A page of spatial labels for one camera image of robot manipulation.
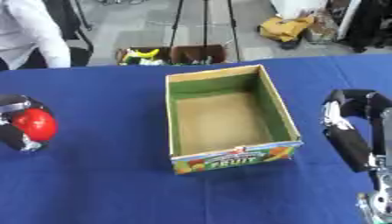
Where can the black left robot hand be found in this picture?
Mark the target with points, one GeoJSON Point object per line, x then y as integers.
{"type": "Point", "coordinates": [13, 103]}

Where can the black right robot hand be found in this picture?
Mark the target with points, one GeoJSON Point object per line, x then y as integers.
{"type": "Point", "coordinates": [352, 143]}

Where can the red toy apple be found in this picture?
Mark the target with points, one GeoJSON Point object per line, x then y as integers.
{"type": "Point", "coordinates": [37, 124]}

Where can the tan cardboard box green inside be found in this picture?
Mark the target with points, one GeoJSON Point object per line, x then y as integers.
{"type": "Point", "coordinates": [224, 122]}

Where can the brown box of toys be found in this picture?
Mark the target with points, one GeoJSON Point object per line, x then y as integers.
{"type": "Point", "coordinates": [173, 54]}

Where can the person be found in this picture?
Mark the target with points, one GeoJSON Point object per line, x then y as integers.
{"type": "Point", "coordinates": [28, 32]}

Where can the yellow bag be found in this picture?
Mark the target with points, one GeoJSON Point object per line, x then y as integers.
{"type": "Point", "coordinates": [286, 27]}

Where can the yellow toy banana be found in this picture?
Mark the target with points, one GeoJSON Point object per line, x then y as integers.
{"type": "Point", "coordinates": [142, 53]}

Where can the black tripod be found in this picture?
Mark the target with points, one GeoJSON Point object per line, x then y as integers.
{"type": "Point", "coordinates": [204, 26]}

